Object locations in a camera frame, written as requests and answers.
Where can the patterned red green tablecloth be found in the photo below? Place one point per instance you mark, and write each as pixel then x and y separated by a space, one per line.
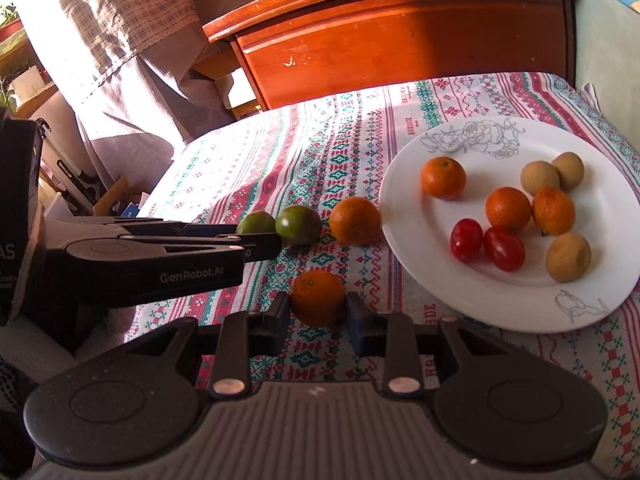
pixel 325 160

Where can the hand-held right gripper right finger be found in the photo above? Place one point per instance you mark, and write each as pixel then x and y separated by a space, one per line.
pixel 356 320

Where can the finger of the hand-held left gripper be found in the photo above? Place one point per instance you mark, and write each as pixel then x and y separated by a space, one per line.
pixel 265 250
pixel 150 225

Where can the brown cardboard box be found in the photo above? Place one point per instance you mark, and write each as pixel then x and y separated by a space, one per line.
pixel 117 195

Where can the checked curtain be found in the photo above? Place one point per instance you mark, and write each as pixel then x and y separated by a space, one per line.
pixel 115 35

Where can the white floral plate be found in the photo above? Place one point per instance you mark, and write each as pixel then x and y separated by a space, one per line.
pixel 425 240

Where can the brown kiwi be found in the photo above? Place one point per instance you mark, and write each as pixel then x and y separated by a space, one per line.
pixel 568 257
pixel 539 177
pixel 568 170

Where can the green tangerine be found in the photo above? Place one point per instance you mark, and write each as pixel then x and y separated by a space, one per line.
pixel 256 222
pixel 298 225

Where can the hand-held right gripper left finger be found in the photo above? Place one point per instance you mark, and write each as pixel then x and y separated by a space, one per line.
pixel 277 317

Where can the potted plant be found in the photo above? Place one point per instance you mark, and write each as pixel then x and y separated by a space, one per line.
pixel 7 22

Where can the orange tangerine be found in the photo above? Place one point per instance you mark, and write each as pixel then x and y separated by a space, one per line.
pixel 508 208
pixel 443 177
pixel 553 211
pixel 318 298
pixel 355 220

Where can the red plum tomato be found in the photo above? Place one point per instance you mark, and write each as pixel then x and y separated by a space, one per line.
pixel 503 248
pixel 466 240

